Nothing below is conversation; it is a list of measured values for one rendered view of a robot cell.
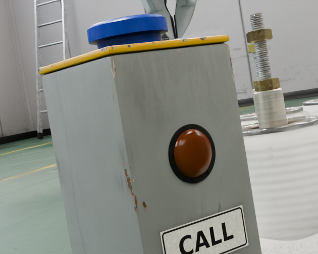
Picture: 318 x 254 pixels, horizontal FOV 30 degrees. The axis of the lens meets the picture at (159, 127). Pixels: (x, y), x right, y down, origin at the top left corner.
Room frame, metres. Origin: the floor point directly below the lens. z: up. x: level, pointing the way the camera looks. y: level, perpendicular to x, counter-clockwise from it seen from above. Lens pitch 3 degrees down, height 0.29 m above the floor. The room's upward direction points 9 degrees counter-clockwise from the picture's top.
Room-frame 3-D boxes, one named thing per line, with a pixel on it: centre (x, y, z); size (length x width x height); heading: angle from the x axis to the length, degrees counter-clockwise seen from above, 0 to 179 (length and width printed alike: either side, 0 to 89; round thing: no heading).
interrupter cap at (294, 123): (0.46, -0.09, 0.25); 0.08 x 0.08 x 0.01
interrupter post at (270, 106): (0.46, -0.09, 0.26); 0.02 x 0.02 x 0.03
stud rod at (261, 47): (0.46, -0.09, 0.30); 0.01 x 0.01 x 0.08
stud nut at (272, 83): (0.46, -0.09, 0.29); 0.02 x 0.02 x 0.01; 76
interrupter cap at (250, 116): (0.62, -0.11, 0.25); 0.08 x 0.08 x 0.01
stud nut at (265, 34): (0.46, -0.09, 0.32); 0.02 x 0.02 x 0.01; 76
